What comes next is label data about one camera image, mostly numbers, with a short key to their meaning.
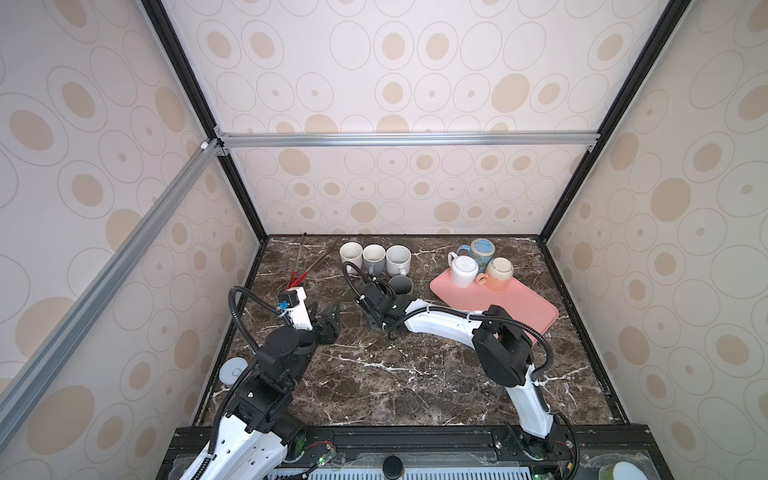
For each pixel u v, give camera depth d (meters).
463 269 1.00
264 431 0.50
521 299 1.05
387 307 0.70
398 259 1.05
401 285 0.93
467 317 0.55
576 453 0.70
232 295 0.46
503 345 0.53
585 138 0.90
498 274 0.98
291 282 1.03
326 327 0.61
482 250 1.02
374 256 1.05
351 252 1.05
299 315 0.59
